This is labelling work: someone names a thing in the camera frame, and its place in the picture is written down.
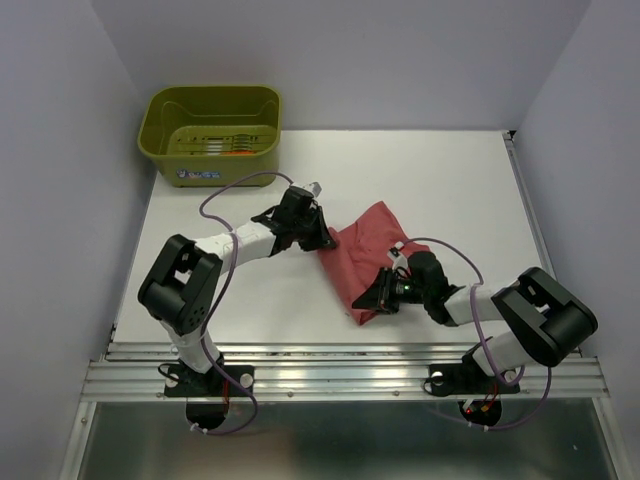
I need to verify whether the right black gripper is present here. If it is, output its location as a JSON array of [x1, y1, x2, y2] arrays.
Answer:
[[350, 266, 428, 314]]

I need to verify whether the red t shirt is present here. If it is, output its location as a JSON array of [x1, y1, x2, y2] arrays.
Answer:
[[317, 201, 409, 326]]

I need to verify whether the olive green plastic bin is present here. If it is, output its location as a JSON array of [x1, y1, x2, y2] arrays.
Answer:
[[137, 85, 282, 188]]

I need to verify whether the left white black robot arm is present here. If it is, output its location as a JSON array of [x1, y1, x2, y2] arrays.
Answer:
[[138, 182, 336, 394]]

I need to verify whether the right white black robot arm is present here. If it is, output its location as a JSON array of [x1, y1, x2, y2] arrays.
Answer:
[[352, 251, 598, 390]]

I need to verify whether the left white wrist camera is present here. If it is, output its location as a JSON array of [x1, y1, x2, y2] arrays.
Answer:
[[301, 182, 322, 198]]

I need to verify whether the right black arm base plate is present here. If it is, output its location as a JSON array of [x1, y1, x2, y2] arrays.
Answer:
[[423, 363, 520, 397]]

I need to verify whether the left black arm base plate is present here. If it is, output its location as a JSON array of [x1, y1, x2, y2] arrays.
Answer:
[[157, 362, 244, 398]]

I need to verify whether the aluminium front rail frame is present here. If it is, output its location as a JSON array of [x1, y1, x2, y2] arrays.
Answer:
[[61, 131, 628, 479]]

